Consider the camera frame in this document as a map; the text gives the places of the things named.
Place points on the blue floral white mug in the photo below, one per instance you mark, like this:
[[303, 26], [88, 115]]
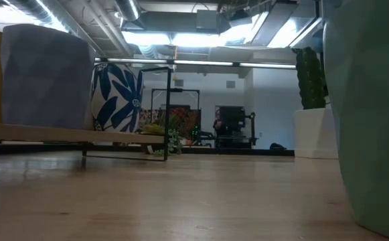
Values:
[[117, 100]]

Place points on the purple faceted mug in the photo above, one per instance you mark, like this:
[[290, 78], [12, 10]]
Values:
[[47, 77]]

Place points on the colourful floral panel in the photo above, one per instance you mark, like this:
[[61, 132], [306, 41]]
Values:
[[184, 122]]

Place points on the person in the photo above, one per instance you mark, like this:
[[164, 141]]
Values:
[[218, 124]]

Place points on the small succulent plant in pot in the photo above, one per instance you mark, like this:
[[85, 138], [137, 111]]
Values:
[[174, 139]]

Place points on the black machine on stand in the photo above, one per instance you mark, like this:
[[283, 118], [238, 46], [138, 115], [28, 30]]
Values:
[[236, 125]]

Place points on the long ceiling light strip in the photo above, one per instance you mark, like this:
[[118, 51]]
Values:
[[201, 62]]

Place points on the white faceted plant pot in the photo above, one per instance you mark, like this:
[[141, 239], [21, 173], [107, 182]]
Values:
[[314, 134]]

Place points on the teal green faceted mug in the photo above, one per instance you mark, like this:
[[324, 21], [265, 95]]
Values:
[[371, 117]]

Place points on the black rectangular rack frame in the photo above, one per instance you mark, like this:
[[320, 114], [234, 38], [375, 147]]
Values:
[[175, 90]]

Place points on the black metal rig frame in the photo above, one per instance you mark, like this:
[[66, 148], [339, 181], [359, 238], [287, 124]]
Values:
[[247, 152]]

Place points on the silver ventilation duct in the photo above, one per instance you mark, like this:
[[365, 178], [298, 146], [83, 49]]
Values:
[[127, 9]]

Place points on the wooden shelf with black frame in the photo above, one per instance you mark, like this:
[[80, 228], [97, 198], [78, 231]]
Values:
[[63, 134]]

